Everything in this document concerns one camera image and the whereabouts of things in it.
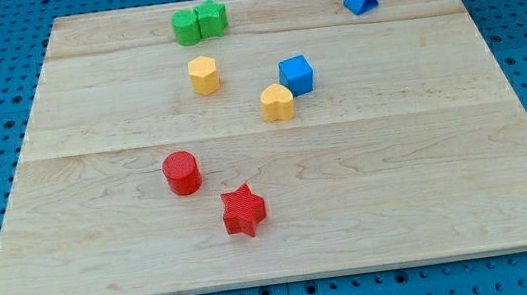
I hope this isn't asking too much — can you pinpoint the yellow heart block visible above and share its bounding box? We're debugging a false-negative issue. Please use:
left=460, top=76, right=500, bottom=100
left=259, top=83, right=295, bottom=122

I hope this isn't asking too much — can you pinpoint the red star block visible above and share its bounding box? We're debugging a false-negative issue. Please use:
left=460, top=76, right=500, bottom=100
left=220, top=183, right=267, bottom=237

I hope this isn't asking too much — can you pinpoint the blue cube block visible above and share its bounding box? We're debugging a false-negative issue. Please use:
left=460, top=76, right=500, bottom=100
left=278, top=55, right=314, bottom=97

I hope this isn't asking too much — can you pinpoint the red cylinder block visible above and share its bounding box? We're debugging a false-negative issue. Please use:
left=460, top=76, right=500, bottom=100
left=161, top=150, right=202, bottom=196

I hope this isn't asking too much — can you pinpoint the wooden board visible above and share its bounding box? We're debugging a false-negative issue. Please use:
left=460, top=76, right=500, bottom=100
left=0, top=0, right=527, bottom=295

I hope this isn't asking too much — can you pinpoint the yellow hexagon block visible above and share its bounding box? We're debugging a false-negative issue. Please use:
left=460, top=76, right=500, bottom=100
left=187, top=55, right=221, bottom=95

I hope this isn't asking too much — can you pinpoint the green star block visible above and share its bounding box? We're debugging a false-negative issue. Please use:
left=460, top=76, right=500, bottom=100
left=193, top=0, right=228, bottom=38

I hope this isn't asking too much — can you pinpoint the green cylinder block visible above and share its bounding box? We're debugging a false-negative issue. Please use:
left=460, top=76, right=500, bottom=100
left=170, top=9, right=202, bottom=46

